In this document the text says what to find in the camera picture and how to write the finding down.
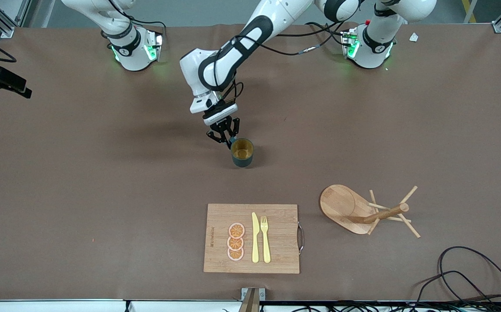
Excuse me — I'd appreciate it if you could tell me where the brown table mat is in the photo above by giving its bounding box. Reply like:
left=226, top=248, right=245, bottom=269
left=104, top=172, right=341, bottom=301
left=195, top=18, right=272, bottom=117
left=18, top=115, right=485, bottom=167
left=0, top=23, right=501, bottom=302

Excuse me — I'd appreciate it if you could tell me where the wooden cutting board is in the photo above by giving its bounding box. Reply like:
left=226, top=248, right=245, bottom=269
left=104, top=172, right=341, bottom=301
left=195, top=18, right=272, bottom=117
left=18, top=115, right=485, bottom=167
left=203, top=204, right=305, bottom=274

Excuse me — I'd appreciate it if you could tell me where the black looped floor cable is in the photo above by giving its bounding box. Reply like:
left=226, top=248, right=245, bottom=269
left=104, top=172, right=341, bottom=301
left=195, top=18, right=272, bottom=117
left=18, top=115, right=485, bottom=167
left=438, top=246, right=501, bottom=306

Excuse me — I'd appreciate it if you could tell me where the yellow plastic fork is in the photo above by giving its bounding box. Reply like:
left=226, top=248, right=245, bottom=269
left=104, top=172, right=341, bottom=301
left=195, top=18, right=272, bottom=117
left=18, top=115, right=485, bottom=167
left=261, top=216, right=272, bottom=264

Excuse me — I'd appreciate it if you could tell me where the yellow plastic knife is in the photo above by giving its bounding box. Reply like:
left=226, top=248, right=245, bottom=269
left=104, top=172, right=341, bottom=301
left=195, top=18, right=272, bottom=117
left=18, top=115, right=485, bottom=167
left=252, top=212, right=260, bottom=263

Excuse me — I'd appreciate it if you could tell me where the metal table edge bracket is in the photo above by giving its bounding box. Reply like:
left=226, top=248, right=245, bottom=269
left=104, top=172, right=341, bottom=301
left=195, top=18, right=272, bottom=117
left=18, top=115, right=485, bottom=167
left=238, top=287, right=266, bottom=312

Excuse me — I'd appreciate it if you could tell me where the dark teal ribbed cup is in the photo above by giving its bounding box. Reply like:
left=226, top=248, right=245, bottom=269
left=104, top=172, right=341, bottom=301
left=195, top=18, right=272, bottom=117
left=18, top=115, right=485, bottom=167
left=230, top=138, right=255, bottom=168

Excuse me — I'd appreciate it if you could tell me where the thin black floor cable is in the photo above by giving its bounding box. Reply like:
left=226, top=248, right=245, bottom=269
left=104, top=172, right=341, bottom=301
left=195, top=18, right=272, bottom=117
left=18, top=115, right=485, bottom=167
left=414, top=271, right=498, bottom=312

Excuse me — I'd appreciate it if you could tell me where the black base cable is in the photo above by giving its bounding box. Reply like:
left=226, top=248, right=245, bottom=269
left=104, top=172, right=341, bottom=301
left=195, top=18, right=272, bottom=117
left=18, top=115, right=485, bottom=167
left=305, top=22, right=347, bottom=46
left=124, top=16, right=167, bottom=42

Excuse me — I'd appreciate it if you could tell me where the black left base cable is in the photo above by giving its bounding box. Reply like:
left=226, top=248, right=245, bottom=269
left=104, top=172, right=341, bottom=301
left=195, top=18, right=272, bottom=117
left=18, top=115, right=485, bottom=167
left=305, top=22, right=347, bottom=46

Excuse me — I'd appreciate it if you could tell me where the black right base cable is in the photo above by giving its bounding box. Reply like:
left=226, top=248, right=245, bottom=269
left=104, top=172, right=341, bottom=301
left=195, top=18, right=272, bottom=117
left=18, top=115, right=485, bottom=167
left=124, top=16, right=167, bottom=42

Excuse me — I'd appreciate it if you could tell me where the wooden cup rack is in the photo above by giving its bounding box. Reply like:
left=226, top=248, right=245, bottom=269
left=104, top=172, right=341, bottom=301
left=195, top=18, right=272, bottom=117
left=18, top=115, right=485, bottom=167
left=320, top=184, right=421, bottom=239

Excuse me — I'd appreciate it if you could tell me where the black cable bundle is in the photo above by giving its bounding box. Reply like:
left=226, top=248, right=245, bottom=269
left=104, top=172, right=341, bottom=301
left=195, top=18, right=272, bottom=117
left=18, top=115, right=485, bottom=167
left=272, top=301, right=501, bottom=312

